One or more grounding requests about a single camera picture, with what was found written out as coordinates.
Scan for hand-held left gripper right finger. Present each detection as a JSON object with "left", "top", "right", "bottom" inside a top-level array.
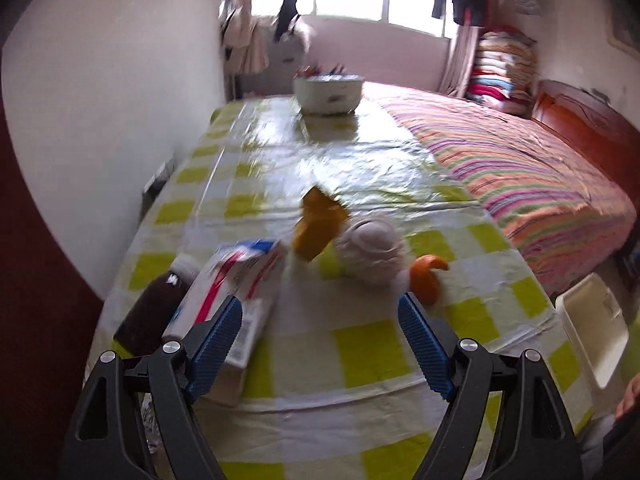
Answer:
[{"left": 396, "top": 292, "right": 583, "bottom": 480}]

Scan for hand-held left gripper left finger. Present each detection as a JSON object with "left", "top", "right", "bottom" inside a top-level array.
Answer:
[{"left": 64, "top": 294, "right": 245, "bottom": 480}]

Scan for orange peel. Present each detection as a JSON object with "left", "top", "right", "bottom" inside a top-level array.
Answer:
[{"left": 407, "top": 254, "right": 451, "bottom": 307}]

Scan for brown bottle with white cap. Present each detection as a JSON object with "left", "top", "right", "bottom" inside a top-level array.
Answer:
[{"left": 114, "top": 254, "right": 201, "bottom": 358}]

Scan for white red-striped carton box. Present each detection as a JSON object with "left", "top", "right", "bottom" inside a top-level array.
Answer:
[{"left": 161, "top": 239, "right": 287, "bottom": 406}]

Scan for white round face mask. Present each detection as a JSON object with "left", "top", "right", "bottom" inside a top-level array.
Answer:
[{"left": 334, "top": 214, "right": 408, "bottom": 288}]

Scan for orange snack wrapper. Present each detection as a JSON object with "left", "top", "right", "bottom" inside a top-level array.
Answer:
[{"left": 292, "top": 185, "right": 351, "bottom": 263}]

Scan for cream plastic bin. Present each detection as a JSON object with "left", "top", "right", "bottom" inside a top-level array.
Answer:
[{"left": 555, "top": 272, "right": 630, "bottom": 396}]

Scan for person's right hand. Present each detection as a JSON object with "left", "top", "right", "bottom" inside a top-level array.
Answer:
[{"left": 614, "top": 374, "right": 640, "bottom": 420}]

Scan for yellow-green checked tablecloth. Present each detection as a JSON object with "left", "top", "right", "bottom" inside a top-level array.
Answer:
[{"left": 90, "top": 96, "right": 596, "bottom": 480}]

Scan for dark red wooden door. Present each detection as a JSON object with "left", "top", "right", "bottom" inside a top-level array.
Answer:
[{"left": 0, "top": 110, "right": 106, "bottom": 480}]

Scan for grey trousers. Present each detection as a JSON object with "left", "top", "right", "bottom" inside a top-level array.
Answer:
[{"left": 580, "top": 412, "right": 617, "bottom": 467}]

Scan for striped bed sheet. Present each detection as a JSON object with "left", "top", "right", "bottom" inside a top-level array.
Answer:
[{"left": 370, "top": 84, "right": 640, "bottom": 301}]

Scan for white oval plastic container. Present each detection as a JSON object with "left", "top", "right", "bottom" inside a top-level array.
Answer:
[{"left": 292, "top": 62, "right": 366, "bottom": 116}]

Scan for wooden bed headboard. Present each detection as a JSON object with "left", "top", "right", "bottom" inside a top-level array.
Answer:
[{"left": 530, "top": 79, "right": 640, "bottom": 171}]

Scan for covered washing machine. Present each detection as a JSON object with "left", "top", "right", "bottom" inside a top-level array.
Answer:
[{"left": 270, "top": 17, "right": 318, "bottom": 96}]

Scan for stack of folded quilts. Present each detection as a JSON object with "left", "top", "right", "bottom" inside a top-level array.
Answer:
[{"left": 465, "top": 30, "right": 538, "bottom": 111}]

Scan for beige curtain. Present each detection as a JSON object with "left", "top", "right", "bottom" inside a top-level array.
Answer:
[{"left": 440, "top": 22, "right": 481, "bottom": 96}]

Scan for white hanging garment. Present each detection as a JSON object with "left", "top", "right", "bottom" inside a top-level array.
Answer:
[{"left": 222, "top": 5, "right": 271, "bottom": 76}]

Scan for black hanging garment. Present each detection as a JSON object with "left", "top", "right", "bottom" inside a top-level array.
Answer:
[{"left": 272, "top": 0, "right": 301, "bottom": 43}]

